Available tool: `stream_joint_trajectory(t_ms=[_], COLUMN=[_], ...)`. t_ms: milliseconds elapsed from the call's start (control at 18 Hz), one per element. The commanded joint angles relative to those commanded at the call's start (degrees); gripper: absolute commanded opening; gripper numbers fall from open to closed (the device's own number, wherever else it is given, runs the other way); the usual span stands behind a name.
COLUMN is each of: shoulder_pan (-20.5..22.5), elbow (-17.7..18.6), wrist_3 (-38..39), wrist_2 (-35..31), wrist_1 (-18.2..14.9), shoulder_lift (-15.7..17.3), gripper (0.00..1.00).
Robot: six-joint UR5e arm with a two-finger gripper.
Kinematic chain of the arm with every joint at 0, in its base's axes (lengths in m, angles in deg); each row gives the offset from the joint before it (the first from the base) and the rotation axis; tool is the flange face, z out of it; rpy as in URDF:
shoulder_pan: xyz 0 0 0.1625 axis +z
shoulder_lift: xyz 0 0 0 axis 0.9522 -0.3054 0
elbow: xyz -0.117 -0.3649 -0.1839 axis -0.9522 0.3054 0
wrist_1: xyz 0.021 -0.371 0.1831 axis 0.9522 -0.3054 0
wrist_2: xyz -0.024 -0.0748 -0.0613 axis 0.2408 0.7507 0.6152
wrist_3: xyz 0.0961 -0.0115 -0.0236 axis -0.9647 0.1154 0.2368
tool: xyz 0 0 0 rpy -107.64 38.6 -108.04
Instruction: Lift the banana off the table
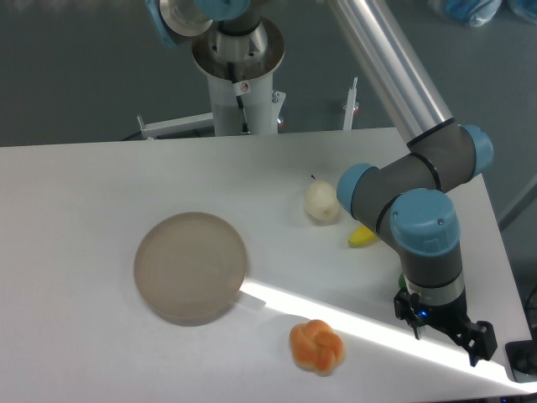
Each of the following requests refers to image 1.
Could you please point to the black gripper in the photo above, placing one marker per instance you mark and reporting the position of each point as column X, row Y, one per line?
column 478, row 339

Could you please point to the yellow banana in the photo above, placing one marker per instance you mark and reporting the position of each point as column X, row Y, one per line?
column 361, row 237

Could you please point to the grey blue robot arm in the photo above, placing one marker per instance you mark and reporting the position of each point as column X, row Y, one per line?
column 406, row 203

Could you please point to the green bell pepper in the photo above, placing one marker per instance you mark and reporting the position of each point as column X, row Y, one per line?
column 401, row 282

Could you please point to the black device at table corner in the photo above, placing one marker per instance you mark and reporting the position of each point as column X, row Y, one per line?
column 522, row 360

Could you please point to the orange knotted bread roll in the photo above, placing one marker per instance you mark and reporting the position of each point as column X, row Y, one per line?
column 316, row 347

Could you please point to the white pear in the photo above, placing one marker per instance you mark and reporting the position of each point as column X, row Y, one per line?
column 320, row 201

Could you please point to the beige round plate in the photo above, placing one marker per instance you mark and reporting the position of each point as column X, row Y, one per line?
column 190, row 267

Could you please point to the blue plastic bag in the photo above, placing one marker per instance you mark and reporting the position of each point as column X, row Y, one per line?
column 524, row 9
column 469, row 13

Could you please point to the white right frame bracket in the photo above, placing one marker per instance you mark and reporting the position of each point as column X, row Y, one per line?
column 351, row 105

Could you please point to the white frame bracket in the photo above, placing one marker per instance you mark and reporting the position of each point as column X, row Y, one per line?
column 351, row 105
column 174, row 126

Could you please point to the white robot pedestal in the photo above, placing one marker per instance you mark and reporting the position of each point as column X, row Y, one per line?
column 239, row 69

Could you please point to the white left frame bracket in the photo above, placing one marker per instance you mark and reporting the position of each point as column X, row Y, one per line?
column 174, row 126

